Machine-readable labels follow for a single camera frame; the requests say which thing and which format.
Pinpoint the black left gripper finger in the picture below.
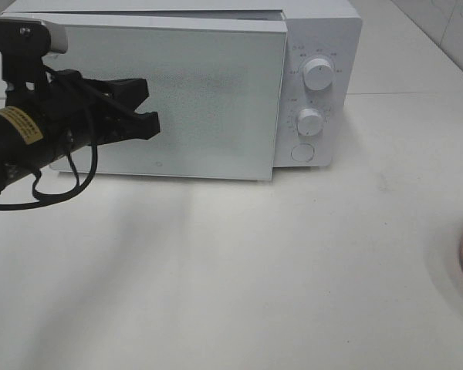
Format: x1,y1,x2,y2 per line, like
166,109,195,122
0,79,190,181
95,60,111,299
75,75,150,116
94,112,161,146

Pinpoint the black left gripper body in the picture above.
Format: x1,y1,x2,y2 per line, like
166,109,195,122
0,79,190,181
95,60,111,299
0,53,97,150

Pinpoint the white microwave door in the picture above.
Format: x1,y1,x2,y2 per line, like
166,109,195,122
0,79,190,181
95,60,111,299
20,11,287,180

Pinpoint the round white door button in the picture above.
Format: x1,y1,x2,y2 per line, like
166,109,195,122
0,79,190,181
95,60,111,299
291,143,315,163

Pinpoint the white dial knob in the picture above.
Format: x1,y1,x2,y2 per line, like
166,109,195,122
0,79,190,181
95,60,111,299
301,55,335,91
296,108,325,136

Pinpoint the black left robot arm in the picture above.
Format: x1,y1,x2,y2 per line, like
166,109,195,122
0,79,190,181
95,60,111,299
0,64,161,211

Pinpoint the white microwave oven body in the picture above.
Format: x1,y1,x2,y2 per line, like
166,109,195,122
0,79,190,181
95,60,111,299
4,1,363,171

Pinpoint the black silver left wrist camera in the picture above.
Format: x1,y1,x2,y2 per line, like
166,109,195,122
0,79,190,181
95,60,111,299
0,17,68,57

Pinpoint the black left camera cable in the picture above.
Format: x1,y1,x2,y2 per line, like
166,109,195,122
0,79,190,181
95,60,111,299
0,67,147,212

